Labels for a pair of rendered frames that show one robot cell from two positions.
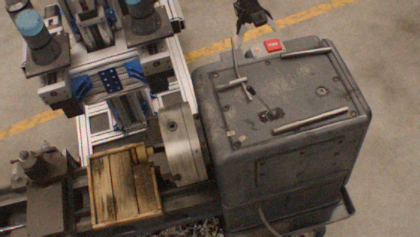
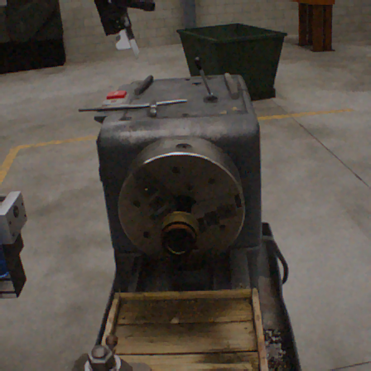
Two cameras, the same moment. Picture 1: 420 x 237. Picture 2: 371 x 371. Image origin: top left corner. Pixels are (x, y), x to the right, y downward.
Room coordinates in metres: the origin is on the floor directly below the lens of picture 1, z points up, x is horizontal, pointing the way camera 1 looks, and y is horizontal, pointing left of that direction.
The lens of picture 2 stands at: (0.72, 1.20, 1.65)
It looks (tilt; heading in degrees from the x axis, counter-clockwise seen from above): 26 degrees down; 279
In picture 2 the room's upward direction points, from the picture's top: 5 degrees counter-clockwise
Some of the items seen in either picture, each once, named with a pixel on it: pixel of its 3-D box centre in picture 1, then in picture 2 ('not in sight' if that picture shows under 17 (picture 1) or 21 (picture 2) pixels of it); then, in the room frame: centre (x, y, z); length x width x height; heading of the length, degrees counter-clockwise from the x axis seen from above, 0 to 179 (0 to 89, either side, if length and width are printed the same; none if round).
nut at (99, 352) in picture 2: (22, 154); (100, 356); (0.93, 0.75, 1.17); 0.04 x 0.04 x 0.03
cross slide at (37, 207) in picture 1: (46, 191); not in sight; (0.86, 0.75, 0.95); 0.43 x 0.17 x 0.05; 4
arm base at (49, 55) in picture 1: (43, 46); not in sight; (1.48, 0.69, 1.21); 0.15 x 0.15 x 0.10
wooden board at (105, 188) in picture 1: (122, 184); (183, 338); (0.87, 0.41, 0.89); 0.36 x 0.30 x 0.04; 4
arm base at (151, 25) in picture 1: (144, 16); not in sight; (1.52, 0.20, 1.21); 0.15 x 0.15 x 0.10
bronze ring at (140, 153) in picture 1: (143, 154); (179, 233); (0.88, 0.27, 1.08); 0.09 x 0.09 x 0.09; 4
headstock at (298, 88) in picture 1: (277, 118); (182, 151); (0.93, -0.28, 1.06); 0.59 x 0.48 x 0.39; 94
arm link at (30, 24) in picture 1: (31, 27); not in sight; (1.48, 0.69, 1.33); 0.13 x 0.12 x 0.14; 27
